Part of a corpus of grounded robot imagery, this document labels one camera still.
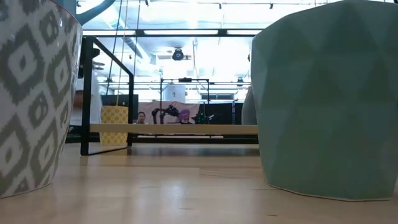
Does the white mug yellow dot pattern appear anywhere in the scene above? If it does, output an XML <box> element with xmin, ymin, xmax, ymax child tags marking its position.
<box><xmin>99</xmin><ymin>105</ymin><xmax>129</xmax><ymax>147</ymax></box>

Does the faceted green mug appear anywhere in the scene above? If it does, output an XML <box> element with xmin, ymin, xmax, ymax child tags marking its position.
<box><xmin>250</xmin><ymin>0</ymin><xmax>398</xmax><ymax>202</ymax></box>

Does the grey diamond mug red rim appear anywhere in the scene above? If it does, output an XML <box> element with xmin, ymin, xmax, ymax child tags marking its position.
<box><xmin>0</xmin><ymin>0</ymin><xmax>83</xmax><ymax>199</ymax></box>

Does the small decorated tree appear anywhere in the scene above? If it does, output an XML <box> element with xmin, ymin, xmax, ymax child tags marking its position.
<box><xmin>194</xmin><ymin>104</ymin><xmax>215</xmax><ymax>125</ymax></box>

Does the wooden shelf with black legs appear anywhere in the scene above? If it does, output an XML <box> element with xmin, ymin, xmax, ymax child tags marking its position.
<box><xmin>80</xmin><ymin>35</ymin><xmax>259</xmax><ymax>156</ymax></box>

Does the pink banner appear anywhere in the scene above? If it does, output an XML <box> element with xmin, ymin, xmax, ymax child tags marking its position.
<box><xmin>138</xmin><ymin>100</ymin><xmax>200</xmax><ymax>125</ymax></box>

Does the black aluminium table frame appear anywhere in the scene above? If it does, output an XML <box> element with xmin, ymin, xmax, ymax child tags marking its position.
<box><xmin>65</xmin><ymin>29</ymin><xmax>264</xmax><ymax>144</ymax></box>

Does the pale hanging cable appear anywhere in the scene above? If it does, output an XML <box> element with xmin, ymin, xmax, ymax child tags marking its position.
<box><xmin>116</xmin><ymin>0</ymin><xmax>129</xmax><ymax>107</ymax></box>

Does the dark hanging cable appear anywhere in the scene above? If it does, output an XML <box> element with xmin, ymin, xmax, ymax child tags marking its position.
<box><xmin>105</xmin><ymin>0</ymin><xmax>124</xmax><ymax>95</ymax></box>

